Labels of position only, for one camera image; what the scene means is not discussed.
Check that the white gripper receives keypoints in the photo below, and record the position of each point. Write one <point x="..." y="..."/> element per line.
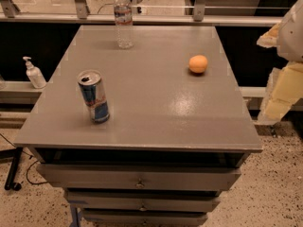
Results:
<point x="292" y="37"/>

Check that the Red Bull can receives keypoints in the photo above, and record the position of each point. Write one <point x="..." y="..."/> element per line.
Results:
<point x="93" y="93"/>

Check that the orange fruit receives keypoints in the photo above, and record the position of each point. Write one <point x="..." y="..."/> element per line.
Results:
<point x="198" y="64"/>

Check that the grey drawer cabinet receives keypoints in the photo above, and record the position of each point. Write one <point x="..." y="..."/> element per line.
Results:
<point x="161" y="113"/>

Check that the clear plastic water bottle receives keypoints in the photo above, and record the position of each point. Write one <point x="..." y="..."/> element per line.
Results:
<point x="124" y="23"/>

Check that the top grey drawer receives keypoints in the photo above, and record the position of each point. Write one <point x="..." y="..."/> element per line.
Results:
<point x="140" y="177"/>

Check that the grey drawer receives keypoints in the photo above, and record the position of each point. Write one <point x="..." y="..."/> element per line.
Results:
<point x="145" y="218"/>
<point x="140" y="177"/>
<point x="142" y="201"/>

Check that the bottom grey drawer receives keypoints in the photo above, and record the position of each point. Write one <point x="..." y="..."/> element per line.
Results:
<point x="145" y="218"/>

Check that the middle grey drawer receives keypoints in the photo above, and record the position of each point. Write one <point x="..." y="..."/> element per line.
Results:
<point x="142" y="201"/>

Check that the white pump dispenser bottle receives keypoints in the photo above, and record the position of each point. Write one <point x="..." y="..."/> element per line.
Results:
<point x="34" y="74"/>

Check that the grey metal railing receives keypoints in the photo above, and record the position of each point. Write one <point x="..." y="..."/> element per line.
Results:
<point x="159" y="12"/>

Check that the black stand leg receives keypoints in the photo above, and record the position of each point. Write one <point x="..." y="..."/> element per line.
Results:
<point x="14" y="155"/>

